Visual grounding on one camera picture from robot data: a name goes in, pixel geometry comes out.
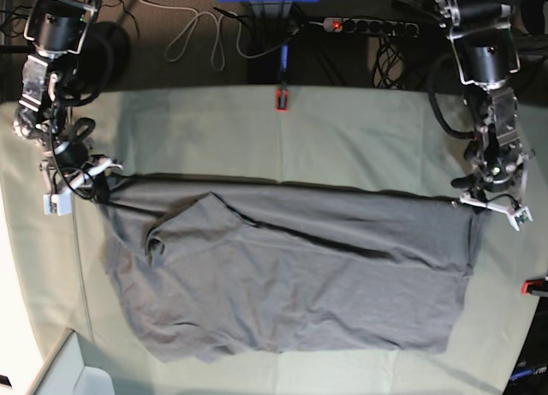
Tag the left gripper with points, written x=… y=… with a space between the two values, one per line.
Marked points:
x=498 y=184

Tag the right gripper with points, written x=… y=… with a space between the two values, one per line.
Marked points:
x=66 y=177

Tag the dark grey t-shirt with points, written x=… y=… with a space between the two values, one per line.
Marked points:
x=212 y=269

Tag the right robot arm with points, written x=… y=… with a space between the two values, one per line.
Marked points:
x=57 y=31

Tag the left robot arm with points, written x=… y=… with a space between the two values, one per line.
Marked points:
x=484 y=52

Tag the red clamp right edge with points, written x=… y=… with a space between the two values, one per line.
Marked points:
x=535 y=287

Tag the pale green table cloth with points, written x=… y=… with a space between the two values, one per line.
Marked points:
x=361 y=138

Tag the black round floor base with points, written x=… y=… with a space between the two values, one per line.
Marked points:
x=107 y=42

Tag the grey plastic bin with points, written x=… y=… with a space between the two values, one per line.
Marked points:
x=65 y=371

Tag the red clamp top centre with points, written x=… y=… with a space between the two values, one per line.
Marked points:
x=282 y=99

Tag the white power strip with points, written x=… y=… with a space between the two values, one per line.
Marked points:
x=371 y=27

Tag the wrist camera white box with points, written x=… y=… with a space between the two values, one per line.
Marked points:
x=58 y=204

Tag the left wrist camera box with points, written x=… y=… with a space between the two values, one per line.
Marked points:
x=520 y=217

